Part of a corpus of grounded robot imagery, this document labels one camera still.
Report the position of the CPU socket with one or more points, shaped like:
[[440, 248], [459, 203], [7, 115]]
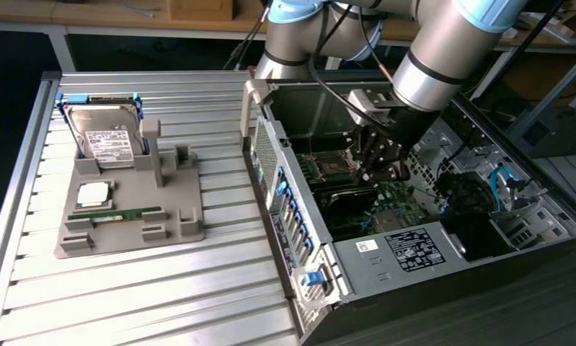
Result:
[[330, 167]]

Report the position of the green RAM stick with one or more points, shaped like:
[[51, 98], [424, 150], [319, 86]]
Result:
[[124, 214]]

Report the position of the green graphics card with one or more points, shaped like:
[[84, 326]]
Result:
[[347, 212]]

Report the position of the grey equipment cabinet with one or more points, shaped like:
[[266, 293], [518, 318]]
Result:
[[556, 133]]

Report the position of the silver CPU chip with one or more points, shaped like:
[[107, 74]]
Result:
[[93, 194]]

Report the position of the black plastic shroud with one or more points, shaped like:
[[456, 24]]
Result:
[[475, 238]]

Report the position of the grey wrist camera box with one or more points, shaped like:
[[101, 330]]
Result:
[[371, 104]]

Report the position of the black open PC case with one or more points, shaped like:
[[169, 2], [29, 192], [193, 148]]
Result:
[[292, 108]]

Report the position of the closed brown cardboard box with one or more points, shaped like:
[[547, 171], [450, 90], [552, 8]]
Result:
[[199, 9]]

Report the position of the blue case latch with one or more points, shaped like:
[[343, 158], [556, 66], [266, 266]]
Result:
[[312, 279]]

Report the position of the metal disk bay cage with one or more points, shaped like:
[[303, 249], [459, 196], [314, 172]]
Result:
[[434, 162]]

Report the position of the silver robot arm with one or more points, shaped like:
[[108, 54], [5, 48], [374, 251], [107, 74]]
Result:
[[436, 54]]

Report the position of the grey parts rack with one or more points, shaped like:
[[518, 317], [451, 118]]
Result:
[[133, 202]]

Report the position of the hard disk in blue carrier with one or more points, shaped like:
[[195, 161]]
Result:
[[104, 140]]

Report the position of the wooden desk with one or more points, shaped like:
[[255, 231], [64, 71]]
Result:
[[52, 12]]

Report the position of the green motherboard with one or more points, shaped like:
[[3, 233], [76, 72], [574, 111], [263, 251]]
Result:
[[398, 202]]

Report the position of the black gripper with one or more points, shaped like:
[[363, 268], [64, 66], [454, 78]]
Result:
[[388, 151]]

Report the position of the black slanted pole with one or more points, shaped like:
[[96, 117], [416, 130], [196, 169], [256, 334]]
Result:
[[538, 29]]

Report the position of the grey power supply unit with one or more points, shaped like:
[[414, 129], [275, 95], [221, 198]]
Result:
[[412, 248]]

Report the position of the grey chipset heatsink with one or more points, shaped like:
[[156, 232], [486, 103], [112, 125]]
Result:
[[387, 221]]

